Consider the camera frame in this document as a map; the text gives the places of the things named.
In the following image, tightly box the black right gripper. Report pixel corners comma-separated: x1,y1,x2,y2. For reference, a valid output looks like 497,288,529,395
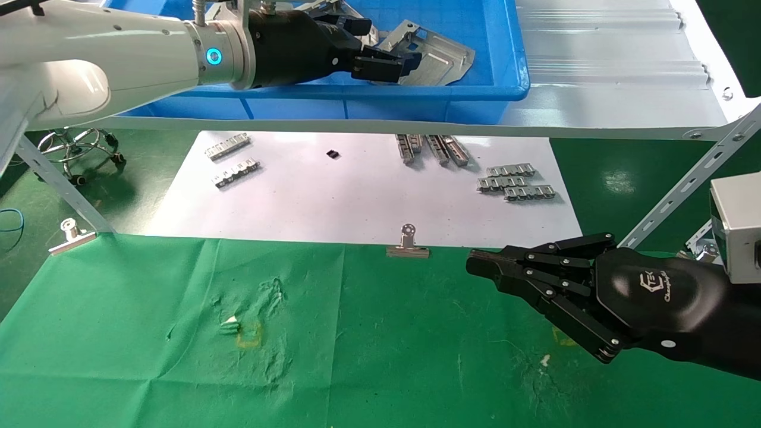
467,232,761,381

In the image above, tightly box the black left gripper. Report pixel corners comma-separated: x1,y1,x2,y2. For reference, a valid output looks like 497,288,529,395
247,9,423,90

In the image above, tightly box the stamped metal plate part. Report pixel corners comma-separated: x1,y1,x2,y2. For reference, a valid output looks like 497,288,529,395
294,0,372,18
372,19,476,87

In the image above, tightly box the blue plastic bin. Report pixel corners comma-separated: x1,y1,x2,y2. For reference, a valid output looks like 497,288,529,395
104,0,531,125

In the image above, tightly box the white paper sheet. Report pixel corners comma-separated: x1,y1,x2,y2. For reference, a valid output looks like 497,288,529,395
146,131,583,248

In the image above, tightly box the green table cloth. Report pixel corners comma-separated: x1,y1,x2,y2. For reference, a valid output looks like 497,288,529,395
0,233,761,428

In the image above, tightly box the white metal shelf rack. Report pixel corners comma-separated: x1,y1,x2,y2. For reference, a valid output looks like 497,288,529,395
12,0,761,250

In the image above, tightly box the chrome stool base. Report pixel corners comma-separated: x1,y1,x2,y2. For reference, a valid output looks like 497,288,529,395
37,128,125,186

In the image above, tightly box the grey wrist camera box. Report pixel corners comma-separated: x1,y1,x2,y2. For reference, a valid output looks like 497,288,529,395
709,171,761,285

